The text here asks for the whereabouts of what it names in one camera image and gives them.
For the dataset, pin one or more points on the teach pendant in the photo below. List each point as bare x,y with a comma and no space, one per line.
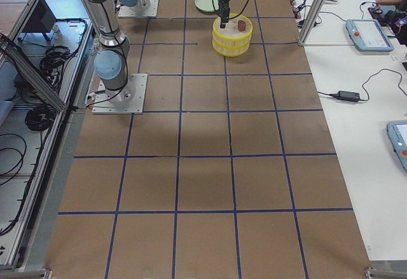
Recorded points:
368,35
396,132

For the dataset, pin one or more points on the black power adapter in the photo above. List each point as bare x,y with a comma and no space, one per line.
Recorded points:
348,96

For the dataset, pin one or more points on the teach pendant far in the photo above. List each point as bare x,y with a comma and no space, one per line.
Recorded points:
368,35

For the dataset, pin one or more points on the aluminium frame post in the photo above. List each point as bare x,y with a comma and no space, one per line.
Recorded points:
310,20

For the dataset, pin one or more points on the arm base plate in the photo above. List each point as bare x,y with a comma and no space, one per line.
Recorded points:
129,100
151,12

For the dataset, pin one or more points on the teach pendant near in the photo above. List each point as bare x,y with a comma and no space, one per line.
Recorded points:
396,132

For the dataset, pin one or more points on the green plate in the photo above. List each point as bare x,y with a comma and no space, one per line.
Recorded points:
207,6

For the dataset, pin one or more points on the red-brown bun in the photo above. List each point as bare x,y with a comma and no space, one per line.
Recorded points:
241,25

